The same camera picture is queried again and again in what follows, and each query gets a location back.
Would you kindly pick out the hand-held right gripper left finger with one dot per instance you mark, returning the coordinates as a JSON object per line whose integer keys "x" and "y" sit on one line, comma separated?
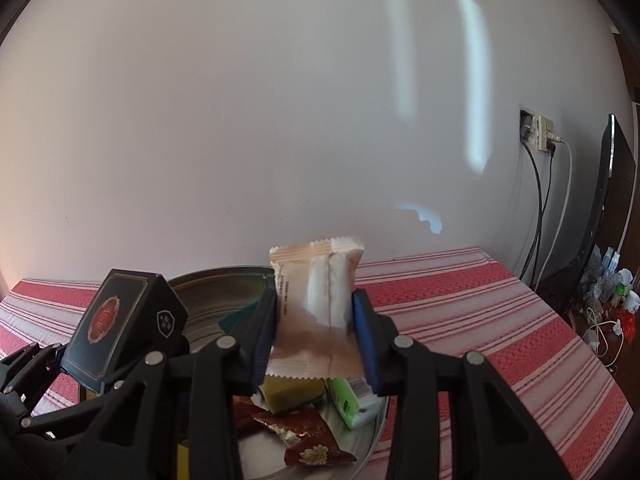
{"x": 262, "y": 350}

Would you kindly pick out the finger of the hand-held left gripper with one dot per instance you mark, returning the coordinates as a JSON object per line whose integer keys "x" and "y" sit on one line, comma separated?
{"x": 30, "y": 365}
{"x": 75, "y": 410}

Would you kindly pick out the black box with red emblem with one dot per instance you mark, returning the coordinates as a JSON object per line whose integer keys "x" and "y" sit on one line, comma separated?
{"x": 115, "y": 330}

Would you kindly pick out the red bag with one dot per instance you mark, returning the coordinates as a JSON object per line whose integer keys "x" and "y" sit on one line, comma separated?
{"x": 627, "y": 322}

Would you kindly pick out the black flat monitor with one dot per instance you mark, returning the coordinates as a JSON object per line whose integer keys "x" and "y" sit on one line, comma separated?
{"x": 602, "y": 175}

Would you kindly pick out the white wall socket plate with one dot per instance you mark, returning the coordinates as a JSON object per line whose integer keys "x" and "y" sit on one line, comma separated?
{"x": 537, "y": 127}

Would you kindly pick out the beige snack packet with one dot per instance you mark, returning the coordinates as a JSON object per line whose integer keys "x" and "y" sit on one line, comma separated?
{"x": 310, "y": 310}

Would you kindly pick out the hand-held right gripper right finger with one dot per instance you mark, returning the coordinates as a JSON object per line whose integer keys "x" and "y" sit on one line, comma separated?
{"x": 370, "y": 355}

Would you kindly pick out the red striped cloth-covered desktop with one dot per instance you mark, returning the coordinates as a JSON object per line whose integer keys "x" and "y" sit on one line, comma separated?
{"x": 475, "y": 310}

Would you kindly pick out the cluster of bottles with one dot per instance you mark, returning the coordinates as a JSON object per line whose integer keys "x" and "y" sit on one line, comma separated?
{"x": 607, "y": 270}

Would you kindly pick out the dark red snack packet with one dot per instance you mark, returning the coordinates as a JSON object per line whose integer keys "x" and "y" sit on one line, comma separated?
{"x": 295, "y": 424}

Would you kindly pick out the green snack packet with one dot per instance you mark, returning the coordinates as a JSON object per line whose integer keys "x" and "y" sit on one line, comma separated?
{"x": 350, "y": 402}

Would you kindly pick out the round blue cookie tin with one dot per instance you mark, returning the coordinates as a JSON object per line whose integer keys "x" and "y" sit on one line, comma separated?
{"x": 215, "y": 295}

